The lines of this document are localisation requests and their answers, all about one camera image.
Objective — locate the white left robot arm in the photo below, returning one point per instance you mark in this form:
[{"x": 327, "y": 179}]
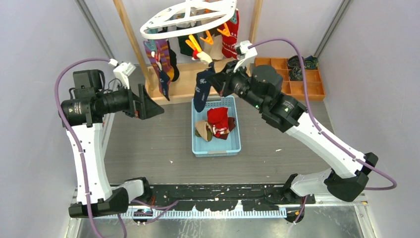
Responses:
[{"x": 85, "y": 112}]

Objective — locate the rolled dark sock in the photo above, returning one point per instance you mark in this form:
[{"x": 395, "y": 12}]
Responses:
[
  {"x": 293, "y": 62},
  {"x": 311, "y": 63},
  {"x": 295, "y": 74}
]

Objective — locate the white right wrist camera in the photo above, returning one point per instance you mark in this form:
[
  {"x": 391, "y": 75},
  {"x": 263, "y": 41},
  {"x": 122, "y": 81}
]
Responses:
[{"x": 246, "y": 53}]

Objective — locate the rolled dark sock right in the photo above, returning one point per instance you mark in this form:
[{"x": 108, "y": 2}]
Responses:
[{"x": 311, "y": 63}]

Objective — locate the rolled dark sock top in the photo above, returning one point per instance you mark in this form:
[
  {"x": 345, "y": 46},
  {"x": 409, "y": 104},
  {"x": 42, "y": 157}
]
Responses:
[{"x": 293, "y": 62}]

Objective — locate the red santa sock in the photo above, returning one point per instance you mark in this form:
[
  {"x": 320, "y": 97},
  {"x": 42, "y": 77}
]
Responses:
[
  {"x": 221, "y": 133},
  {"x": 216, "y": 114}
]

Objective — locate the navy sock far left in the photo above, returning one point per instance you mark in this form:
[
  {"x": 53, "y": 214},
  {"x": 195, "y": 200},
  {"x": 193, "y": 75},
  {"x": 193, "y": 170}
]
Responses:
[{"x": 163, "y": 77}]

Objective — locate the light blue plastic basket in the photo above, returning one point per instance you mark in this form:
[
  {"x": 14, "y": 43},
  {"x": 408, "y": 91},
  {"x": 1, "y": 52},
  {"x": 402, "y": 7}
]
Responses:
[{"x": 230, "y": 146}]

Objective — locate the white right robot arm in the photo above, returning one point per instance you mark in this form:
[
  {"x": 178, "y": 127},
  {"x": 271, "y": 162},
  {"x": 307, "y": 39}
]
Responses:
[{"x": 345, "y": 179}]

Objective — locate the striped beige sock front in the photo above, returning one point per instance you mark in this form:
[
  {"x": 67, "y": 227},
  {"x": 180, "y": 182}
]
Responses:
[{"x": 202, "y": 129}]

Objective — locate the navy sock with white cuff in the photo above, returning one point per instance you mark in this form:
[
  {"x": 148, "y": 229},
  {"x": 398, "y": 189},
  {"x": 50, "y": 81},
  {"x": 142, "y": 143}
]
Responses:
[{"x": 203, "y": 86}]

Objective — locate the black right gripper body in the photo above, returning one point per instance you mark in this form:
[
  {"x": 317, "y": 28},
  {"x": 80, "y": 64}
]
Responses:
[{"x": 236, "y": 83}]

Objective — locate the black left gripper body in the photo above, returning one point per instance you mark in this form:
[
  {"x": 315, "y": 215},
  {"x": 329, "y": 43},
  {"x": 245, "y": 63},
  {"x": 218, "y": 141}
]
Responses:
[{"x": 132, "y": 106}]

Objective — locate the striped beige sock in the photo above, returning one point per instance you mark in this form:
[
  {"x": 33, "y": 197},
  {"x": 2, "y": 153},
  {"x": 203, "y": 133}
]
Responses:
[
  {"x": 228, "y": 122},
  {"x": 202, "y": 129}
]

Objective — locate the white round clip hanger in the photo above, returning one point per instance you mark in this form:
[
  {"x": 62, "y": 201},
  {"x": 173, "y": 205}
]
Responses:
[{"x": 188, "y": 17}]

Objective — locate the wooden hanger stand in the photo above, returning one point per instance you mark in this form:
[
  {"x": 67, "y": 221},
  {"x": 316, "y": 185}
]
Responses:
[{"x": 182, "y": 90}]

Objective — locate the purple striped sock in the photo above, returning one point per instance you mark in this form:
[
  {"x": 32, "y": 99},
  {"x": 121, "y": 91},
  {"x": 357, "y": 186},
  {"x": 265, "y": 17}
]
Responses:
[{"x": 152, "y": 46}]

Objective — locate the rolled dark sock middle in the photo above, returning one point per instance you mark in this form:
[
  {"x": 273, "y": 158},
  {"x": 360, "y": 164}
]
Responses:
[{"x": 295, "y": 74}]

